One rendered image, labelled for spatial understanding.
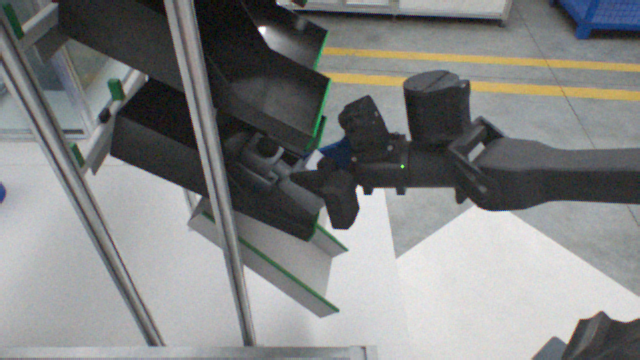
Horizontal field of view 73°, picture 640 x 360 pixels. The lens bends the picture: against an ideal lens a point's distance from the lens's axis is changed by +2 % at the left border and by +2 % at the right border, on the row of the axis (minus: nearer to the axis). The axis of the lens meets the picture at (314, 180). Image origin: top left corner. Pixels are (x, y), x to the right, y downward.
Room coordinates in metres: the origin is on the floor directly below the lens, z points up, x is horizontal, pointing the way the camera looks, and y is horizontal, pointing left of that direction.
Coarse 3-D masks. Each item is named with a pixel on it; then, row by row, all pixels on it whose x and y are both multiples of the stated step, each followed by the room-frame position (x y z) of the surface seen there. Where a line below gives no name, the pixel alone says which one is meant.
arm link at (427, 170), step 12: (420, 144) 0.39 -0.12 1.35; (432, 144) 0.38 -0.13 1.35; (444, 144) 0.38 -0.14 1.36; (420, 156) 0.37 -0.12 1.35; (432, 156) 0.37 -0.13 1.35; (468, 156) 0.38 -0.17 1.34; (420, 168) 0.36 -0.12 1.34; (432, 168) 0.36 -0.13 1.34; (444, 168) 0.36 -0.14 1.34; (420, 180) 0.36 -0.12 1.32; (432, 180) 0.36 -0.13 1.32; (444, 180) 0.35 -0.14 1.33; (456, 192) 0.35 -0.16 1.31
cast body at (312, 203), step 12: (312, 156) 0.43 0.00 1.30; (324, 156) 0.43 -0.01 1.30; (276, 168) 0.44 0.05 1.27; (288, 168) 0.44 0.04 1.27; (300, 168) 0.43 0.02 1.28; (312, 168) 0.41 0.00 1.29; (336, 168) 0.42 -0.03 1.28; (288, 180) 0.42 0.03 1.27; (288, 192) 0.42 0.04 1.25; (300, 192) 0.41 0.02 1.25; (300, 204) 0.41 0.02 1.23; (312, 204) 0.40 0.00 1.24; (324, 204) 0.40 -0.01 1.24
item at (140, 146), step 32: (160, 96) 0.55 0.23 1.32; (128, 128) 0.42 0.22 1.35; (160, 128) 0.50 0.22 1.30; (192, 128) 0.52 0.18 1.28; (224, 128) 0.53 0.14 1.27; (256, 128) 0.52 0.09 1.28; (128, 160) 0.42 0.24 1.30; (160, 160) 0.41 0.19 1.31; (192, 160) 0.40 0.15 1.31; (288, 160) 0.51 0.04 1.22; (256, 192) 0.44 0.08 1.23; (288, 224) 0.38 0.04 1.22
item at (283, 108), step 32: (64, 0) 0.42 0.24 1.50; (96, 0) 0.41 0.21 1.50; (128, 0) 0.41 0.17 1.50; (160, 0) 0.54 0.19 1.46; (224, 0) 0.53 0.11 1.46; (64, 32) 0.42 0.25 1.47; (96, 32) 0.42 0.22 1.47; (128, 32) 0.41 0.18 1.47; (160, 32) 0.40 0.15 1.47; (224, 32) 0.53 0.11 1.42; (256, 32) 0.52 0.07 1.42; (128, 64) 0.41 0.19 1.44; (160, 64) 0.41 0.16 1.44; (224, 64) 0.48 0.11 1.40; (256, 64) 0.50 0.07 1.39; (288, 64) 0.51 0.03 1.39; (224, 96) 0.39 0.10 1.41; (256, 96) 0.44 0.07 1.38; (288, 96) 0.46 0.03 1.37; (320, 96) 0.49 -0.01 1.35; (288, 128) 0.38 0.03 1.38
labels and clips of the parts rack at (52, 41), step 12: (12, 12) 0.40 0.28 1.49; (12, 24) 0.39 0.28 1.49; (48, 36) 0.46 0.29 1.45; (60, 36) 0.48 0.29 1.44; (36, 48) 0.43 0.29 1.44; (48, 48) 0.45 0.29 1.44; (108, 84) 0.54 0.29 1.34; (120, 84) 0.55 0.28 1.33; (120, 96) 0.54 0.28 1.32; (108, 108) 0.50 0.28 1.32; (108, 120) 0.49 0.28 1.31; (72, 144) 0.40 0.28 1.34; (108, 144) 0.49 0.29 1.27; (96, 156) 0.45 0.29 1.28; (96, 168) 0.44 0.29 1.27
